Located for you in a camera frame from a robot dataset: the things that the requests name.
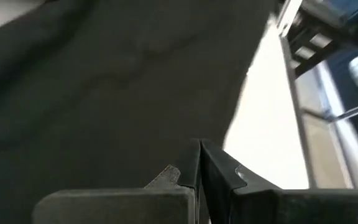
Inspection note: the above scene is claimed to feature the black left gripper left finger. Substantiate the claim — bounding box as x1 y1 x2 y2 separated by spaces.
32 139 202 224

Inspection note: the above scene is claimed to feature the black garment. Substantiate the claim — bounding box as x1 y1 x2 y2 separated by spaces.
0 0 279 224

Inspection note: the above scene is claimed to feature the person's leg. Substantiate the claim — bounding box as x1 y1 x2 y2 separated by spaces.
324 46 358 162

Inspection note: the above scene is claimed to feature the black aluminium table frame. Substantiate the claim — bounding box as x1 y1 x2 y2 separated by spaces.
277 0 354 190

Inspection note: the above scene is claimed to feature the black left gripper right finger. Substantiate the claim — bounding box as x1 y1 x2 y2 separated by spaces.
200 139 358 224

